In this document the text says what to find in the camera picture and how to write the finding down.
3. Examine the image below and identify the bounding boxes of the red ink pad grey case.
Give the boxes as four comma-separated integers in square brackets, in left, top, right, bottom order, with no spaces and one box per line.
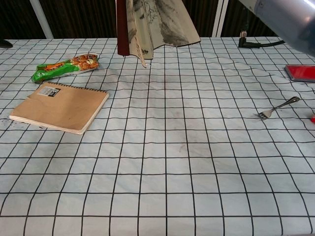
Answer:
[284,64,315,83]

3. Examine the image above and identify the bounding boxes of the green orange snack bag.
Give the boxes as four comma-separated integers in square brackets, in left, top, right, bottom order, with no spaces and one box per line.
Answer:
[31,52,100,84]

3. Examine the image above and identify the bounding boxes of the small metal fork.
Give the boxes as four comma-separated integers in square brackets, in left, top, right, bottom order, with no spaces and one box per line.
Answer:
[253,96,301,120]

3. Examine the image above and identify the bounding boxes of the brown kraft spiral notebook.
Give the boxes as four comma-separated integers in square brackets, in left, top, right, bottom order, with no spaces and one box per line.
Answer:
[9,82,110,135]

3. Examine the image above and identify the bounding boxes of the white partition frame post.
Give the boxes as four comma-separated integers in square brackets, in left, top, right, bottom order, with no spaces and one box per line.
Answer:
[211,0,229,37]
[30,0,54,39]

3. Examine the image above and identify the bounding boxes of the paper folding fan red ribs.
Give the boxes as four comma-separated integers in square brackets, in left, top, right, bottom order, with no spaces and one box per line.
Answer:
[115,0,201,68]

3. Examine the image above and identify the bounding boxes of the black cable with plug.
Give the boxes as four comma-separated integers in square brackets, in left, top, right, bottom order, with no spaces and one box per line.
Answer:
[238,29,286,49]

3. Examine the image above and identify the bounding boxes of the white black-grid tablecloth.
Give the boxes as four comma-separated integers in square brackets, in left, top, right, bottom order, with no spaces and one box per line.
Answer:
[0,36,315,236]

